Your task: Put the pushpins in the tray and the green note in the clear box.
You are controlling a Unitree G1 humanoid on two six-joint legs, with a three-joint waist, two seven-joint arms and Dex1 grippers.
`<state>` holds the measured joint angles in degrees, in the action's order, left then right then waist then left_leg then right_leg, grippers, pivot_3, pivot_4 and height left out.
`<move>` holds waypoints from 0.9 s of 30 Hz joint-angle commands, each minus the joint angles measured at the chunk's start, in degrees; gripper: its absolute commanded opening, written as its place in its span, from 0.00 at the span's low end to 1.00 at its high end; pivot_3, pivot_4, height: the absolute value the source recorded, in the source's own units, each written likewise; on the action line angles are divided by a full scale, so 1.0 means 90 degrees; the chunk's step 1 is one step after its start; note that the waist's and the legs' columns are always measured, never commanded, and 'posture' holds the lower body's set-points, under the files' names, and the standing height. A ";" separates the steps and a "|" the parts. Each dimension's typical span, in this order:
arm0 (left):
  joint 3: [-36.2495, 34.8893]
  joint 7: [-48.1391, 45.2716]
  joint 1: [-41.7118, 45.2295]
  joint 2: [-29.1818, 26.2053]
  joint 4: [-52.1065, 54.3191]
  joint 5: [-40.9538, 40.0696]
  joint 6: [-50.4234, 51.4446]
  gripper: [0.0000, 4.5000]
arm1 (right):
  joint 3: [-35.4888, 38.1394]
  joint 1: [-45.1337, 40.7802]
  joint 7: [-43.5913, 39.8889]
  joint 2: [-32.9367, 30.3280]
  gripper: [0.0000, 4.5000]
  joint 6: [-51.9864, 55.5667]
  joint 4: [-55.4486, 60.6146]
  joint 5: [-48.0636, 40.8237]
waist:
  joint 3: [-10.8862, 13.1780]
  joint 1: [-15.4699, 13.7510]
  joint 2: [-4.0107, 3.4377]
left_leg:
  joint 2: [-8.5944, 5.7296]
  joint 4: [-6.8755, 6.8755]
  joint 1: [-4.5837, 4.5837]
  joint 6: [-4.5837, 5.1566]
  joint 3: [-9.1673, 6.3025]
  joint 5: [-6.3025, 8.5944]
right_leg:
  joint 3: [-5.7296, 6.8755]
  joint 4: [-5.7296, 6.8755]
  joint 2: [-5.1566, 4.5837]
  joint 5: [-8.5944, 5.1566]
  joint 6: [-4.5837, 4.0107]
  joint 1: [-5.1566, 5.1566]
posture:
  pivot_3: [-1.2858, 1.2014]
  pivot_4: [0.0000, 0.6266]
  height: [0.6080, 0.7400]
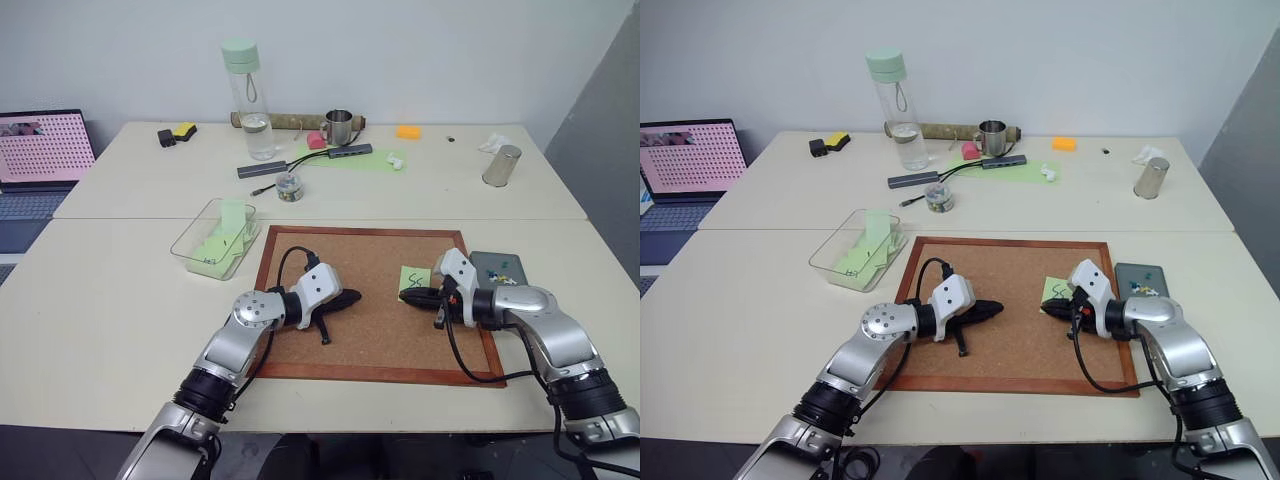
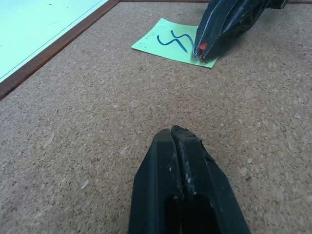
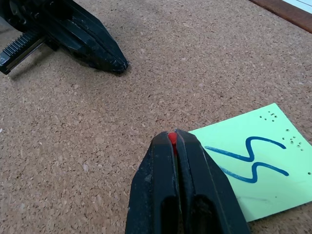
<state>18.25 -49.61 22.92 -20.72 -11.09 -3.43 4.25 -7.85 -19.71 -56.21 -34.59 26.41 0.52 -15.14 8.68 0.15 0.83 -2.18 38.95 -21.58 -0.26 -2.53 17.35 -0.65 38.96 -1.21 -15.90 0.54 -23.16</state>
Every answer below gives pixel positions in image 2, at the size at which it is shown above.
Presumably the cork board with wooden frame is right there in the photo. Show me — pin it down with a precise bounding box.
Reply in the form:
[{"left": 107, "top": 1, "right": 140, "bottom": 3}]
[{"left": 0, "top": 0, "right": 312, "bottom": 234}]

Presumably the green sticky note blue scribble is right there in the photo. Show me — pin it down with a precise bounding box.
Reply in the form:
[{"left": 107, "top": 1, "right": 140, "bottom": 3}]
[{"left": 131, "top": 18, "right": 218, "bottom": 69}]

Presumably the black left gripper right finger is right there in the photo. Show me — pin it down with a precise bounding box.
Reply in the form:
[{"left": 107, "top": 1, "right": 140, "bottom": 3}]
[{"left": 170, "top": 124, "right": 252, "bottom": 234}]

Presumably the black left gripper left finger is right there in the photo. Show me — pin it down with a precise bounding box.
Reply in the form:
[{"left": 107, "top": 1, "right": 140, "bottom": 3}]
[{"left": 128, "top": 128, "right": 184, "bottom": 234}]

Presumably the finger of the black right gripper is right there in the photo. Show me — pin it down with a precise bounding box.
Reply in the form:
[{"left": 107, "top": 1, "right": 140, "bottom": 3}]
[
  {"left": 194, "top": 0, "right": 245, "bottom": 58},
  {"left": 199, "top": 0, "right": 269, "bottom": 63}
]

